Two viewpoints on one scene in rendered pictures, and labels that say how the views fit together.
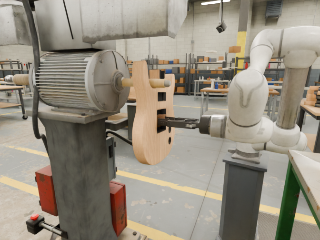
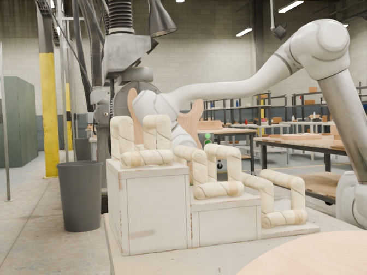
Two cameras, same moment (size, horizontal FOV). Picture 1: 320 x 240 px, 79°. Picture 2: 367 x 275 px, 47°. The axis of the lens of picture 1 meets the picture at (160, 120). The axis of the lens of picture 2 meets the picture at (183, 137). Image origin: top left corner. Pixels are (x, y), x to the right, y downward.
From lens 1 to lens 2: 152 cm
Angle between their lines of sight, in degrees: 54
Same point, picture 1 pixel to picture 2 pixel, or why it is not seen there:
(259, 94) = (136, 109)
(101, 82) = (119, 107)
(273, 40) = (285, 46)
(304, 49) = (302, 54)
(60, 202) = not seen: hidden behind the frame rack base
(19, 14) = not seen: hidden behind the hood
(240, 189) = not seen: outside the picture
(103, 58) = (125, 88)
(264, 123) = (173, 139)
